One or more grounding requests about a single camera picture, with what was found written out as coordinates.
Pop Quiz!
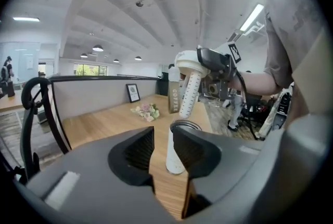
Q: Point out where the white kettle jug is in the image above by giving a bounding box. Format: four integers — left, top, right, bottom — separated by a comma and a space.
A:
165, 119, 203, 175

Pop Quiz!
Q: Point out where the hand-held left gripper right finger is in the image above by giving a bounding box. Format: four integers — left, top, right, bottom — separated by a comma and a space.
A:
171, 113, 328, 221

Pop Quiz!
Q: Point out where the white plastic cup lid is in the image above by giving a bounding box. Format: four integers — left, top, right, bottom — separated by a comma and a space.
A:
173, 49, 212, 120

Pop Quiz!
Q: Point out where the black office chair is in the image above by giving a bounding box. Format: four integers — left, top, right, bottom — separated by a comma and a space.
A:
157, 78, 170, 97
19, 76, 53, 185

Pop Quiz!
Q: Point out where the gray partition with black rail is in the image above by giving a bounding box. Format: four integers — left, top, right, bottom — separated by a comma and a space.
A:
49, 75, 162, 120

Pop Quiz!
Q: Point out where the brown printed bag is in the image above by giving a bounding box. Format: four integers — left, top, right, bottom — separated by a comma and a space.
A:
168, 80, 183, 115

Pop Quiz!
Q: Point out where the person's right forearm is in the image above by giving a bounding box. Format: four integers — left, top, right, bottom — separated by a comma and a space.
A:
228, 71, 278, 96

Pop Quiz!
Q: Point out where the long wooden desk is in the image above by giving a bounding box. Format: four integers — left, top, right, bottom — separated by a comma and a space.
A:
0, 93, 27, 112

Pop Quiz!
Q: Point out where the person's gray t-shirt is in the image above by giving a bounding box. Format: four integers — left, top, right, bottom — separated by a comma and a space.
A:
263, 0, 332, 125

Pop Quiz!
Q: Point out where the black picture frame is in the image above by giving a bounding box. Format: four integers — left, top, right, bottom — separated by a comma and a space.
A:
125, 84, 142, 103

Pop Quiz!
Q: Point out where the ceiling tube light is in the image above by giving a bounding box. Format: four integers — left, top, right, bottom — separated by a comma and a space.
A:
239, 4, 265, 32
12, 17, 41, 23

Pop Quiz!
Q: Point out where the black cable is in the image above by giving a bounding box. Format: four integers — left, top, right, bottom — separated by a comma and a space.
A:
235, 71, 258, 139

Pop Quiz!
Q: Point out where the pink and white flower bouquet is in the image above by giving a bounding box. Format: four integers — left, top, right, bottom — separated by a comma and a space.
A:
130, 103, 160, 123

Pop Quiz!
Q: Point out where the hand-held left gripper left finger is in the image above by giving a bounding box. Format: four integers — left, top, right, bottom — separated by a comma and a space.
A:
25, 125, 181, 222

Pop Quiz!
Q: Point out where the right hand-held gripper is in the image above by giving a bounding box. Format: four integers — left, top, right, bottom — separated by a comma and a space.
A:
196, 42, 247, 101

